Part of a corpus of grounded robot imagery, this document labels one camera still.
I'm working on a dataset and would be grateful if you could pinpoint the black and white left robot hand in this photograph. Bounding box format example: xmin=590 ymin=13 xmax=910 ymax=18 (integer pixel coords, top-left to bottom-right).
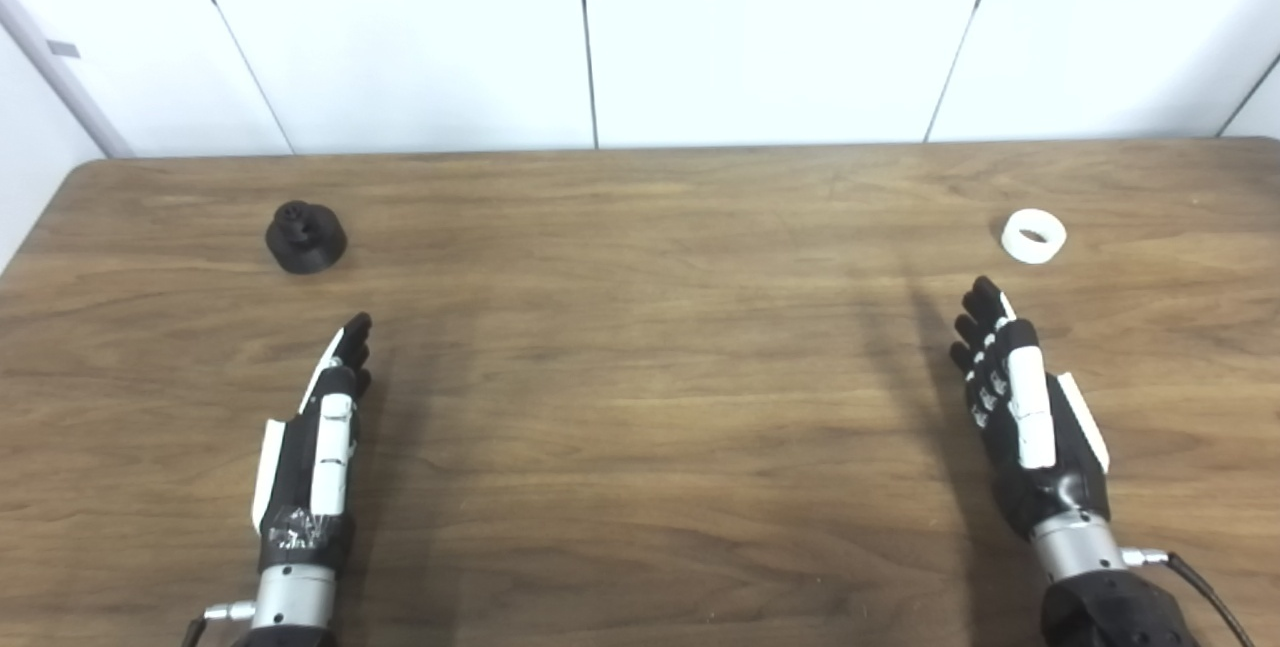
xmin=250 ymin=312 xmax=374 ymax=576

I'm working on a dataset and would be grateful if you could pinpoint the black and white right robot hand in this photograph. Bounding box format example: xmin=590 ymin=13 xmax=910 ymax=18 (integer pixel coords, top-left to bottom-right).
xmin=948 ymin=275 xmax=1111 ymax=540

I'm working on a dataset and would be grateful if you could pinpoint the white ring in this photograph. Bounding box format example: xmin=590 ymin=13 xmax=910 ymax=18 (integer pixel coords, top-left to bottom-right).
xmin=1001 ymin=209 xmax=1067 ymax=265

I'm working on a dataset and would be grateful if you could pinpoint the round black part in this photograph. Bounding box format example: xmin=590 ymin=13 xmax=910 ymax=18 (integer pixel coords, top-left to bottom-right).
xmin=265 ymin=200 xmax=348 ymax=275

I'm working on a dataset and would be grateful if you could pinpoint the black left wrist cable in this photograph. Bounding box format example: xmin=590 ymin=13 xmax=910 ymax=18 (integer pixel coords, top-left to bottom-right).
xmin=183 ymin=602 xmax=257 ymax=647

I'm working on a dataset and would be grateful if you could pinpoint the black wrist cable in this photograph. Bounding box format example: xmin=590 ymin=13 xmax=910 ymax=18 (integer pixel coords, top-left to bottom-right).
xmin=183 ymin=602 xmax=257 ymax=647
xmin=1122 ymin=547 xmax=1256 ymax=647

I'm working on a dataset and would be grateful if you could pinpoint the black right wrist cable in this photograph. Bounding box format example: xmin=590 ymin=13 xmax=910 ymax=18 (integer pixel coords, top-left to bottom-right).
xmin=1122 ymin=547 xmax=1256 ymax=647

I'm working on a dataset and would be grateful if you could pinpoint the gray wall corner post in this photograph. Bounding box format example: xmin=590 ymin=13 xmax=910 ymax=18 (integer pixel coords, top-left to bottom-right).
xmin=0 ymin=0 xmax=134 ymax=159

